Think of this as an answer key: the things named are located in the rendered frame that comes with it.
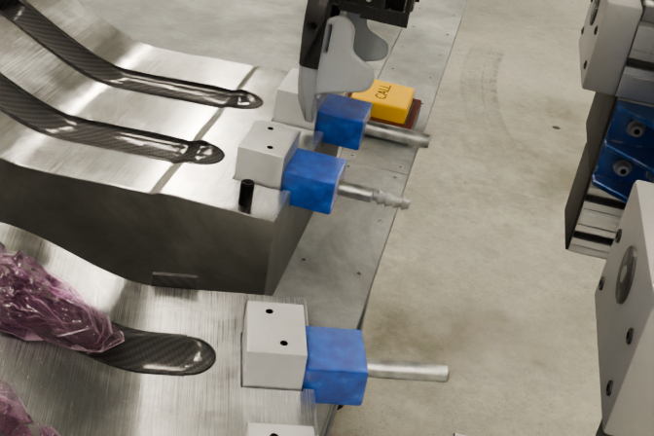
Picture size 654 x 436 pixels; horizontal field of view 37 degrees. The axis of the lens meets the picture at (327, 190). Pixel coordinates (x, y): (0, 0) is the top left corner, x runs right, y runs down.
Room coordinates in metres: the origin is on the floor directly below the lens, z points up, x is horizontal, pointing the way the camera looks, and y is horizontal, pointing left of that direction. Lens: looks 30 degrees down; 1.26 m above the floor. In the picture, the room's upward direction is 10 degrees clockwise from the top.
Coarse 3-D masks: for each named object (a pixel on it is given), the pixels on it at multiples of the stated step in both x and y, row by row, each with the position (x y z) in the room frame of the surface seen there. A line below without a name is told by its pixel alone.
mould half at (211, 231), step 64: (64, 0) 0.86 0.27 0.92; (0, 64) 0.72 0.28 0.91; (64, 64) 0.77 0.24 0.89; (128, 64) 0.82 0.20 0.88; (192, 64) 0.84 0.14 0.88; (0, 128) 0.65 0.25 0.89; (192, 128) 0.71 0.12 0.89; (0, 192) 0.62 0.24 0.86; (64, 192) 0.61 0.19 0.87; (128, 192) 0.60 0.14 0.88; (192, 192) 0.61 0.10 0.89; (256, 192) 0.62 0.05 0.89; (128, 256) 0.60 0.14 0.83; (192, 256) 0.59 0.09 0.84; (256, 256) 0.59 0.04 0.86
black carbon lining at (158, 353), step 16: (128, 336) 0.48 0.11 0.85; (144, 336) 0.48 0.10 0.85; (160, 336) 0.49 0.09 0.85; (176, 336) 0.49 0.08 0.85; (80, 352) 0.44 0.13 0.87; (96, 352) 0.46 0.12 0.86; (112, 352) 0.46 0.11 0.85; (128, 352) 0.47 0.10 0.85; (144, 352) 0.47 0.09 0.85; (160, 352) 0.48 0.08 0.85; (176, 352) 0.48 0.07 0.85; (192, 352) 0.48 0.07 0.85; (208, 352) 0.48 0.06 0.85; (128, 368) 0.45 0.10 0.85; (144, 368) 0.46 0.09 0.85; (160, 368) 0.46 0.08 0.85; (176, 368) 0.46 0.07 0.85; (192, 368) 0.46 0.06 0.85; (208, 368) 0.46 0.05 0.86
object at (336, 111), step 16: (288, 80) 0.76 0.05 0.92; (288, 96) 0.74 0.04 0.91; (320, 96) 0.75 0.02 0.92; (336, 96) 0.78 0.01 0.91; (288, 112) 0.74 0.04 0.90; (320, 112) 0.74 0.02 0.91; (336, 112) 0.75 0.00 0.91; (352, 112) 0.75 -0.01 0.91; (368, 112) 0.76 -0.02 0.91; (304, 128) 0.74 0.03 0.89; (320, 128) 0.74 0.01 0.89; (336, 128) 0.74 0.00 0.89; (352, 128) 0.74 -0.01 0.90; (368, 128) 0.75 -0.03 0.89; (384, 128) 0.75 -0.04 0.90; (400, 128) 0.75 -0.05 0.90; (336, 144) 0.74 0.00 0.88; (352, 144) 0.74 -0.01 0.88; (416, 144) 0.75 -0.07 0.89
